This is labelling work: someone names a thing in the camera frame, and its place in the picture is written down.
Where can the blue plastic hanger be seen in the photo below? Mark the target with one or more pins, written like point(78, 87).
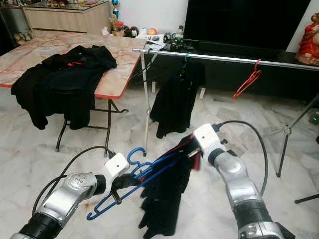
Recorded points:
point(137, 172)

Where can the navy shirt with red trim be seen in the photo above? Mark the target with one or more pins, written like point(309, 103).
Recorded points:
point(162, 209)

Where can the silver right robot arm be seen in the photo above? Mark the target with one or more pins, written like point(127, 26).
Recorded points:
point(241, 184)

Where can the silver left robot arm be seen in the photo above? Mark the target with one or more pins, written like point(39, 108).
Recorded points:
point(67, 196)

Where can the red plastic hanger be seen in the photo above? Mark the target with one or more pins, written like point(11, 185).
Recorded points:
point(246, 82)

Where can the green plastic hanger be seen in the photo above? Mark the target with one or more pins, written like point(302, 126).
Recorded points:
point(187, 57)

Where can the black polo shirt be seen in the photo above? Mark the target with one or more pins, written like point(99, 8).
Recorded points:
point(177, 102)

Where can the black low TV cabinet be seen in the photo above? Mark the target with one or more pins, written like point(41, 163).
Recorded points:
point(229, 74)

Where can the silver metal clothes rack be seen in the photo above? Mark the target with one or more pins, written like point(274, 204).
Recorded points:
point(219, 57)

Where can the black shirt red neck label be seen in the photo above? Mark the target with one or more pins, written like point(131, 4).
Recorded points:
point(65, 84)

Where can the black desk gadget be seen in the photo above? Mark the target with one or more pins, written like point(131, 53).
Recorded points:
point(174, 42)

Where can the grey power adapter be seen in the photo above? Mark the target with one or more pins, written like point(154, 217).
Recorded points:
point(315, 118)

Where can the clear plastic bottle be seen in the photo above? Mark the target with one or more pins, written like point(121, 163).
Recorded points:
point(180, 32)

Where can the stack of papers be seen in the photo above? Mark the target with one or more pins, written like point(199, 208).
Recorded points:
point(149, 39)

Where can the orange plush ball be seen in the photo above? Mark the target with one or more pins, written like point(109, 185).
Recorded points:
point(151, 31)

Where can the white blue plush ball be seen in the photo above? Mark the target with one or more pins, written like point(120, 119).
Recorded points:
point(142, 30)

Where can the black Mickey plush ball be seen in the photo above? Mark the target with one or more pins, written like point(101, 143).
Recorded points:
point(130, 31)

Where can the black flat screen television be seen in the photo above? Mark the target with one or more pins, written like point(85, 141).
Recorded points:
point(244, 20)

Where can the jar with red lid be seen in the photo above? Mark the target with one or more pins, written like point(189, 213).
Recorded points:
point(118, 28)

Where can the marble pattern folding table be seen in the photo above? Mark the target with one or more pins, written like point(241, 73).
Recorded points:
point(30, 55)

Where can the red robed laughing Buddha statue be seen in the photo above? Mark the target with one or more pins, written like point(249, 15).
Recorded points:
point(309, 42)

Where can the blue gold trophy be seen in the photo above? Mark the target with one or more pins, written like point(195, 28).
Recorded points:
point(115, 9)

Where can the dark display cabinet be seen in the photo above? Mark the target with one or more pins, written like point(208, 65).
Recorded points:
point(10, 25)

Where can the light wooden sideboard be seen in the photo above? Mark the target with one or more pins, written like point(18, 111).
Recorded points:
point(65, 19)

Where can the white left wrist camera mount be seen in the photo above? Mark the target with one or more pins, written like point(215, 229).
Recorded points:
point(115, 166)

